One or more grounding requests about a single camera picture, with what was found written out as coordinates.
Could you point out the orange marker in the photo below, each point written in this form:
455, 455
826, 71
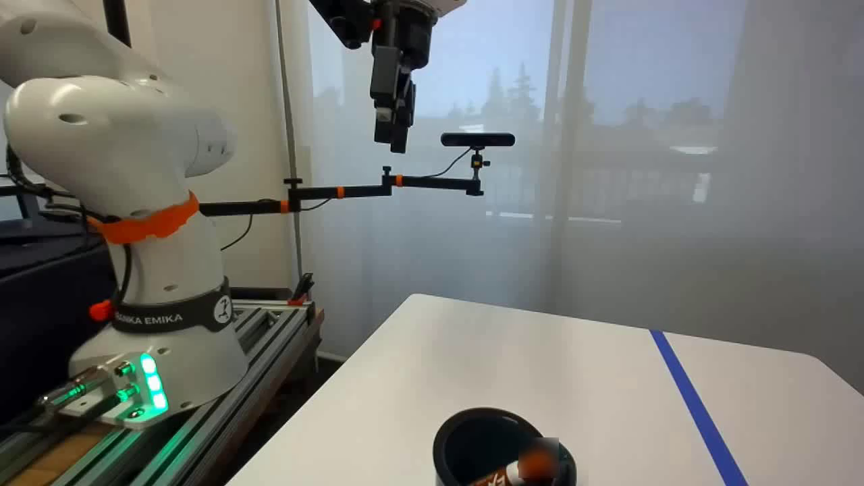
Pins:
529, 467

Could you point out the long blue tape strip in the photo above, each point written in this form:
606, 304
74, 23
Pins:
698, 405

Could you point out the black red clamp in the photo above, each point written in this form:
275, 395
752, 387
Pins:
301, 290

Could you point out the grey vertical pole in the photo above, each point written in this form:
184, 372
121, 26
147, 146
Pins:
289, 136

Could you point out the black bar camera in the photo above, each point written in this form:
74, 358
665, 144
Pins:
479, 138

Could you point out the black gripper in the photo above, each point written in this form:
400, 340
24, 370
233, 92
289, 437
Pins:
408, 31

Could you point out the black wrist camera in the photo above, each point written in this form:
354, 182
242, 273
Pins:
347, 23

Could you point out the aluminium rail base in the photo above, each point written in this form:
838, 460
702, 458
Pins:
225, 395

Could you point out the white sheer curtain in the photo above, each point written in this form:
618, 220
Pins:
630, 178

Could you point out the dark green mug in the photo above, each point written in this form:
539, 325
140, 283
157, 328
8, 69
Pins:
482, 449

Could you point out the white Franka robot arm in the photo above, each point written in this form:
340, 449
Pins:
117, 144

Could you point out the black cabinet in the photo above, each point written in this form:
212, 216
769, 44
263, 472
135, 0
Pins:
44, 313

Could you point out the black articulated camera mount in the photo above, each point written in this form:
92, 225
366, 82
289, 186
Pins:
360, 190

